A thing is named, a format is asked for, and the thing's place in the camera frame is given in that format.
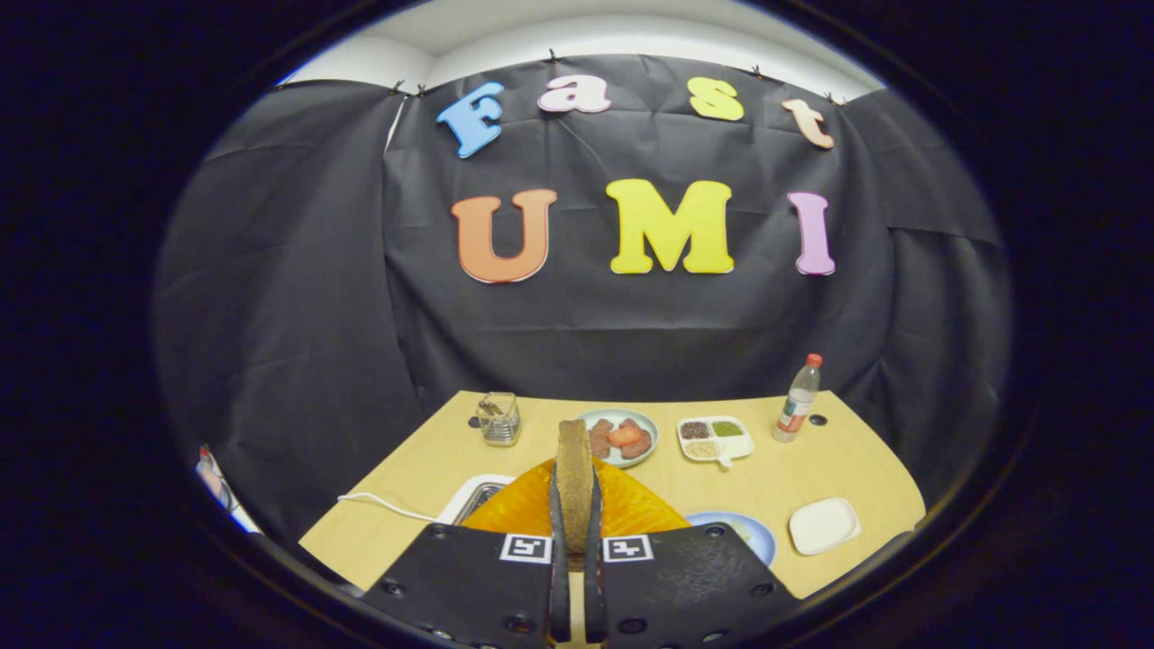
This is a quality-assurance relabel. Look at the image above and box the pale green round plate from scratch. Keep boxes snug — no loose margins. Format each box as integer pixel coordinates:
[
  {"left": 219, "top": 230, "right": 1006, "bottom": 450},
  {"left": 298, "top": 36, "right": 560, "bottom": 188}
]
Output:
[{"left": 577, "top": 408, "right": 660, "bottom": 469}]

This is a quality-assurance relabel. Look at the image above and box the white toaster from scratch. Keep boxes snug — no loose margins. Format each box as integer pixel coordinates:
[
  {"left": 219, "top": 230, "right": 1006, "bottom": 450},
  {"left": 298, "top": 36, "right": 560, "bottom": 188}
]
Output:
[{"left": 437, "top": 473, "right": 517, "bottom": 526}]

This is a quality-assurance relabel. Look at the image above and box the white divided condiment dish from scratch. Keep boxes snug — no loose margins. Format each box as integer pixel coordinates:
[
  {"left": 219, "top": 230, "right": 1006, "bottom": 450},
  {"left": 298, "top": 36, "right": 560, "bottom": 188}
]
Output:
[{"left": 677, "top": 415, "right": 756, "bottom": 470}]

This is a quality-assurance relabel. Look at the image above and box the black backdrop cloth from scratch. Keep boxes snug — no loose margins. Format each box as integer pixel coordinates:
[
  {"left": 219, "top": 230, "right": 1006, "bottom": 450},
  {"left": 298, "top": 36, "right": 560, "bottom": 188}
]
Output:
[{"left": 153, "top": 54, "right": 1015, "bottom": 542}]

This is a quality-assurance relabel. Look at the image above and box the white square plate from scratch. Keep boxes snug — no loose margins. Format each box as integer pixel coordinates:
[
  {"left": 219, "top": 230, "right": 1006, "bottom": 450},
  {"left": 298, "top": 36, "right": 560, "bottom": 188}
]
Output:
[{"left": 788, "top": 498, "right": 862, "bottom": 556}]

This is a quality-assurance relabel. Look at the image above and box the blue round plate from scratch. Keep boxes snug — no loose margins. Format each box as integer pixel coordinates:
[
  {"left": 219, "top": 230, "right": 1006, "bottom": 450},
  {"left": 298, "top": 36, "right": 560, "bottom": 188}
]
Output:
[{"left": 683, "top": 511, "right": 777, "bottom": 567}]

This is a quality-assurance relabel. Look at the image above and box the clear red-capped plastic bottle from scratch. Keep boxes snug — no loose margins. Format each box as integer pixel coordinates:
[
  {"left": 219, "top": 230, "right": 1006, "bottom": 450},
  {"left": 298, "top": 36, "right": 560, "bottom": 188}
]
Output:
[{"left": 772, "top": 353, "right": 823, "bottom": 443}]

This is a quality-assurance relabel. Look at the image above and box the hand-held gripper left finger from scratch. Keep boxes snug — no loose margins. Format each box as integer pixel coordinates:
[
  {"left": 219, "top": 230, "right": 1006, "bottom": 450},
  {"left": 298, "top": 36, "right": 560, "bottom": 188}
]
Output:
[{"left": 361, "top": 458, "right": 571, "bottom": 649}]

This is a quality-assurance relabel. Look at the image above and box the brown bread slice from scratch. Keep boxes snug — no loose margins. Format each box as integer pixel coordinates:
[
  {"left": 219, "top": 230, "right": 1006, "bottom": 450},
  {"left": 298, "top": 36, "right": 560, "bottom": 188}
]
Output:
[{"left": 554, "top": 419, "right": 596, "bottom": 573}]

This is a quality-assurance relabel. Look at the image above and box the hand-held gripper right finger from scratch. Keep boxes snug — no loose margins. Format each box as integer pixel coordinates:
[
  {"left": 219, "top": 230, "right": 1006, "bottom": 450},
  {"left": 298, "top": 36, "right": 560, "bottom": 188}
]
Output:
[{"left": 583, "top": 460, "right": 801, "bottom": 649}]

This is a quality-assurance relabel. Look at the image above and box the metal wire utensil holder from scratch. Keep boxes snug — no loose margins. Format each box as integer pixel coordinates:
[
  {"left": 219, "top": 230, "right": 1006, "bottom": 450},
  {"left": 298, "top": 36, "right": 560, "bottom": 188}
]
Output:
[{"left": 476, "top": 391, "right": 522, "bottom": 448}]

